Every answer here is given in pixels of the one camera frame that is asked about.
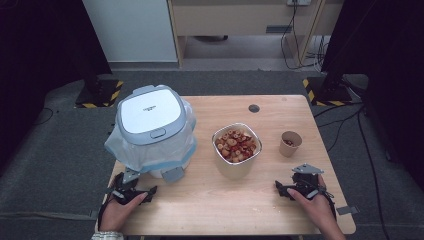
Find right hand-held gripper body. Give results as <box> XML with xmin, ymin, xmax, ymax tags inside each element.
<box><xmin>291</xmin><ymin>162</ymin><xmax>325</xmax><ymax>201</ymax></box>

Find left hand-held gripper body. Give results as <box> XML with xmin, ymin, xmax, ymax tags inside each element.
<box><xmin>108</xmin><ymin>167</ymin><xmax>148</xmax><ymax>206</ymax></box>

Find brown paper cup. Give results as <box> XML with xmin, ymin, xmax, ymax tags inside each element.
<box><xmin>278</xmin><ymin>130</ymin><xmax>303</xmax><ymax>159</ymax></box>

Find person's right hand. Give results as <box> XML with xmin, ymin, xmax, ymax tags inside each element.
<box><xmin>286</xmin><ymin>174</ymin><xmax>338</xmax><ymax>232</ymax></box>

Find person's left hand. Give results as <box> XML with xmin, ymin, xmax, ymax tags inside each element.
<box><xmin>98</xmin><ymin>191</ymin><xmax>150</xmax><ymax>233</ymax></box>

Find person's striped sleeve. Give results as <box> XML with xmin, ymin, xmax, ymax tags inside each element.
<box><xmin>90</xmin><ymin>230</ymin><xmax>125</xmax><ymax>240</ymax></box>

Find metal container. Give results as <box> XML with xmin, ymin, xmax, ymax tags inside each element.
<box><xmin>211</xmin><ymin>122</ymin><xmax>263</xmax><ymax>181</ymax></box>

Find pile of dried fruit slices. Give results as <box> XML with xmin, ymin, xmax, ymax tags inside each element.
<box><xmin>214</xmin><ymin>128</ymin><xmax>258</xmax><ymax>164</ymax></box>

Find striped black stand base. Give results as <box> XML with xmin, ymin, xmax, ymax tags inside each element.
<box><xmin>74</xmin><ymin>78</ymin><xmax>125</xmax><ymax>109</ymax></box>
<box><xmin>302</xmin><ymin>76</ymin><xmax>354</xmax><ymax>108</ymax></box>

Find black curtain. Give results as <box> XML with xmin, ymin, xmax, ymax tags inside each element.
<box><xmin>320</xmin><ymin>0</ymin><xmax>424</xmax><ymax>191</ymax></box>
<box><xmin>0</xmin><ymin>0</ymin><xmax>113</xmax><ymax>176</ymax></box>

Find white cabinet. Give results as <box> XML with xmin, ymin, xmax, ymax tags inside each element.
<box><xmin>81</xmin><ymin>0</ymin><xmax>179</xmax><ymax>64</ymax></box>

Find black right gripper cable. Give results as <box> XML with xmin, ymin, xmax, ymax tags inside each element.
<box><xmin>323</xmin><ymin>188</ymin><xmax>338</xmax><ymax>219</ymax></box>

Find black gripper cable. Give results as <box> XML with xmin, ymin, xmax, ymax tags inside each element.
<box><xmin>323</xmin><ymin>188</ymin><xmax>338</xmax><ymax>219</ymax></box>
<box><xmin>97</xmin><ymin>199</ymin><xmax>113</xmax><ymax>232</ymax></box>

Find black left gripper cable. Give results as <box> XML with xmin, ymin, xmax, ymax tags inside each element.
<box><xmin>97</xmin><ymin>199</ymin><xmax>113</xmax><ymax>232</ymax></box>

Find black floor cables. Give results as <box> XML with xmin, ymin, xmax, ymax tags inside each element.
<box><xmin>313</xmin><ymin>102</ymin><xmax>392</xmax><ymax>240</ymax></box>

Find thin black floor cable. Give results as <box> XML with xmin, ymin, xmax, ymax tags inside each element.
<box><xmin>32</xmin><ymin>106</ymin><xmax>55</xmax><ymax>127</ymax></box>

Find black hanging cables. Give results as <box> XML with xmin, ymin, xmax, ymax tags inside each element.
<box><xmin>280</xmin><ymin>2</ymin><xmax>329</xmax><ymax>72</ymax></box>

